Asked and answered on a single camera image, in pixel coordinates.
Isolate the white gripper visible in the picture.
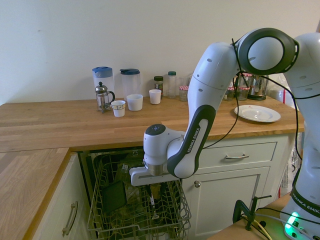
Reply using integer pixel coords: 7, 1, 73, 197
129, 166, 181, 201

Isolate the printed plastic bag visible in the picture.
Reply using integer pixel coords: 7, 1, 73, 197
281, 132, 305, 198

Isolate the glass French press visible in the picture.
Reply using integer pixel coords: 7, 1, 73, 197
94, 81, 116, 114

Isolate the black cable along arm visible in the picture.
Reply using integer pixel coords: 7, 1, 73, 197
199, 37, 305, 161

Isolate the steel electric kettle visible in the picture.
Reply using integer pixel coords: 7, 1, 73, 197
247, 74, 270, 101

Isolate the clear jar with green lid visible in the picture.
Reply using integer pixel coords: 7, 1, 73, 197
166, 71, 177, 99

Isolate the spice jar with black lid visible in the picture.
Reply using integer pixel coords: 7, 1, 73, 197
153, 75, 165, 97

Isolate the glass jar red checked lid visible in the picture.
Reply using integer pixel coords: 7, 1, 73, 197
236, 86, 251, 101
223, 83, 236, 102

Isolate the white mug with handle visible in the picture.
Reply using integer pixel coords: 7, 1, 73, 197
126, 93, 144, 112

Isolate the clear drinking glass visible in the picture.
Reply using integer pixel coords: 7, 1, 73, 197
177, 75, 193, 88

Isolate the silver metal spoon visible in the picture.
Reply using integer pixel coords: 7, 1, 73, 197
149, 193, 161, 222

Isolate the pitcher with dark blue lid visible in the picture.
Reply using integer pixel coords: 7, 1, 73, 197
119, 68, 141, 101

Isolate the silver drawer handle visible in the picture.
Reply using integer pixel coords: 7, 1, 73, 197
61, 201, 79, 237
224, 154, 250, 160

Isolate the wire dishwasher rack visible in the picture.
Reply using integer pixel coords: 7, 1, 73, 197
87, 153, 192, 240

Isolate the built-in dishwasher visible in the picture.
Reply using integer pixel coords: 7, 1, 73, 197
76, 146, 186, 240

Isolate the small jar red checked lid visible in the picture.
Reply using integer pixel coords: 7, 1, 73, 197
178, 85, 190, 102

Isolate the black square lid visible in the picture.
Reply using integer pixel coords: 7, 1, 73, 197
101, 180, 128, 215

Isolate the small patterned cup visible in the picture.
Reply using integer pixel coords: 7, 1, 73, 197
110, 100, 126, 118

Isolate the large jar red checked lid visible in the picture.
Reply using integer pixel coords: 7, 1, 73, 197
237, 72, 252, 88

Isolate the white cabinet with wide drawers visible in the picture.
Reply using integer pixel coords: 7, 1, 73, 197
32, 152, 93, 240

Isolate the pitcher with light blue lid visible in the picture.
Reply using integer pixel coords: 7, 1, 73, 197
91, 66, 115, 101

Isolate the white plastic bag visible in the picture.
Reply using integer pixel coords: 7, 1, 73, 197
267, 74, 297, 109

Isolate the small white cup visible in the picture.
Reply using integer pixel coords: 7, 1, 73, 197
148, 89, 162, 105

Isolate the white plate with gold rim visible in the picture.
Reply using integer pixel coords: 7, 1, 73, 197
233, 104, 282, 124

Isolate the black C-clamp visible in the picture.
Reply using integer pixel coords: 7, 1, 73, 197
232, 194, 273, 232

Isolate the white cabinet with door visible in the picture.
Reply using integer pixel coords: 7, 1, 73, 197
182, 133, 301, 240

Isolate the yellow cable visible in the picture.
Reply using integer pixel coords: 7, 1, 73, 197
257, 218, 272, 240

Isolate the grey cable at base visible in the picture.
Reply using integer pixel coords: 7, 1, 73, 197
254, 213, 320, 238

